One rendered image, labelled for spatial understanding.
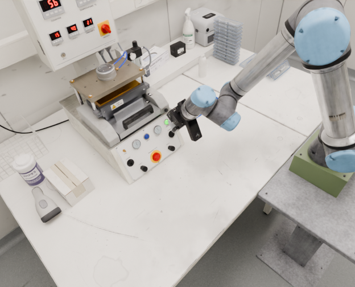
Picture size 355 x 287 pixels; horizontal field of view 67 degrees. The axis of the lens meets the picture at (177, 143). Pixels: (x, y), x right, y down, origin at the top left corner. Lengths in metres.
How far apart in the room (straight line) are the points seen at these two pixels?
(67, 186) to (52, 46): 0.56
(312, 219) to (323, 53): 0.66
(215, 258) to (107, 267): 0.91
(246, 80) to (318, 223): 0.60
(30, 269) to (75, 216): 0.94
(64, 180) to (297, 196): 0.97
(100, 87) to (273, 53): 0.66
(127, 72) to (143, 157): 0.38
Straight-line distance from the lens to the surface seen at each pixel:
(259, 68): 0.97
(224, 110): 0.95
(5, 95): 1.62
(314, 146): 1.20
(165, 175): 1.23
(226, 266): 1.84
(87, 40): 1.28
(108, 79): 1.18
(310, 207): 1.21
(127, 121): 1.12
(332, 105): 0.88
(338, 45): 0.76
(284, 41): 0.93
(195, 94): 0.91
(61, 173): 1.26
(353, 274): 2.02
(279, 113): 1.55
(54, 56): 1.24
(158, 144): 1.24
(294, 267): 1.90
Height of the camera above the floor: 1.74
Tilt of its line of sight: 48 degrees down
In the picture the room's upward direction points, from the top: 6 degrees counter-clockwise
